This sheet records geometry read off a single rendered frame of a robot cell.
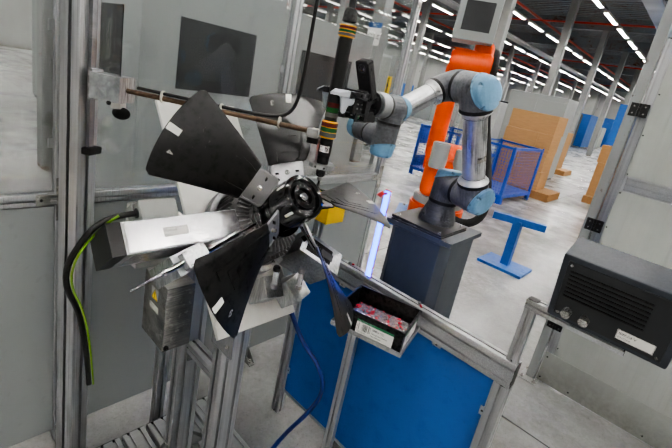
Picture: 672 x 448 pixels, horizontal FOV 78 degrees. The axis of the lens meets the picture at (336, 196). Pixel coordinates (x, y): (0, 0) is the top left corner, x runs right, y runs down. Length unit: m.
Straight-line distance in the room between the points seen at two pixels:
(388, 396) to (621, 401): 1.59
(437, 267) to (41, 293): 1.41
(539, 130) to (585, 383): 6.62
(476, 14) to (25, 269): 4.51
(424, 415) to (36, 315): 1.35
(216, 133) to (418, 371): 1.02
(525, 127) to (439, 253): 7.54
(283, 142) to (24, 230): 0.87
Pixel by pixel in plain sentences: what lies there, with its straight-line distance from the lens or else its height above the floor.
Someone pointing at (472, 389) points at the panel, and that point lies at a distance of 1.46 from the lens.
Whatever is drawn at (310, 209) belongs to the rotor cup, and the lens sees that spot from 1.06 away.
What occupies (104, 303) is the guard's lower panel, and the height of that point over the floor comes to 0.55.
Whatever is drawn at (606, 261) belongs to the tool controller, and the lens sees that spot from 1.17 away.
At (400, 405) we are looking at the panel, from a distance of 1.65.
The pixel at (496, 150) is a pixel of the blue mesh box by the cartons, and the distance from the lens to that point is 7.52.
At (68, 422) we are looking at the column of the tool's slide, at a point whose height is 0.21.
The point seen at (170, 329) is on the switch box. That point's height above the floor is 0.70.
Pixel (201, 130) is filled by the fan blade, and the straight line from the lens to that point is 1.01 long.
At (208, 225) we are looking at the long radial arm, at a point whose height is 1.12.
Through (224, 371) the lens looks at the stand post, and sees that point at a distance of 1.41.
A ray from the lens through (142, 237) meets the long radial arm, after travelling 1.00.
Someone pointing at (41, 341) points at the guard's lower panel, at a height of 0.46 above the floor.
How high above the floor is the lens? 1.52
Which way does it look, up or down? 16 degrees down
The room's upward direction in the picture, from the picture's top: 11 degrees clockwise
